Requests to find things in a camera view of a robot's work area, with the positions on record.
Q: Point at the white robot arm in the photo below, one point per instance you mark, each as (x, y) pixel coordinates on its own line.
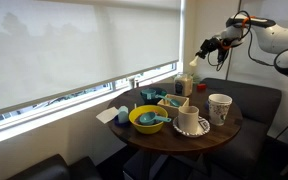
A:
(271, 38)

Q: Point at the teal measuring cup in bowl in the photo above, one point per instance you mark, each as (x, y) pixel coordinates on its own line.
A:
(150, 118)

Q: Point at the light blue small carton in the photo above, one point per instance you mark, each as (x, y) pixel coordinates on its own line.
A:
(123, 114)

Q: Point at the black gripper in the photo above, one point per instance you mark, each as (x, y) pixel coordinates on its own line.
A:
(208, 46)

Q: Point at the red small block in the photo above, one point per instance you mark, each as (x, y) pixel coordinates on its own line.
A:
(201, 87)

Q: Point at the white paper card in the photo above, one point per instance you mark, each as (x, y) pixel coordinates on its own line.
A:
(107, 115)

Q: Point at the patterned paper cup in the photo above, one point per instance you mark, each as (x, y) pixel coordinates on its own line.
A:
(219, 105)

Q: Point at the round wooden table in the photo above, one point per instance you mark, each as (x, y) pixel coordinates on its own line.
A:
(167, 141)

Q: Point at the plain white paper cup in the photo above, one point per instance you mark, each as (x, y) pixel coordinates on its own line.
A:
(188, 119)

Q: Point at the wooden box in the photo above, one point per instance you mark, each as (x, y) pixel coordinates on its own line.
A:
(173, 110)

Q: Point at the white whiteboard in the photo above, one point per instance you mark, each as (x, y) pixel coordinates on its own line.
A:
(248, 58)

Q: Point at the dark blue bowl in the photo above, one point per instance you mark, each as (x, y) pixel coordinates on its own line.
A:
(159, 91)

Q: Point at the clear jar of rice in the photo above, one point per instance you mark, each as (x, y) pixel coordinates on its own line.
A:
(183, 84)

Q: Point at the teal scoop in box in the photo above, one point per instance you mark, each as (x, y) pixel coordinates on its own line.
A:
(173, 102)

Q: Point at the blue patterned paper plate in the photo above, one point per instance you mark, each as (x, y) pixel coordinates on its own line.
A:
(203, 128)

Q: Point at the yellow bowl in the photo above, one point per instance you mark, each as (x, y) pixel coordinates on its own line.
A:
(154, 125)

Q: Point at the white roller blind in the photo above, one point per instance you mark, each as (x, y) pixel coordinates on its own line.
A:
(53, 47)

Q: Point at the dark grey bench seat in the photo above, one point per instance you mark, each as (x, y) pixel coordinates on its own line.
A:
(258, 106)

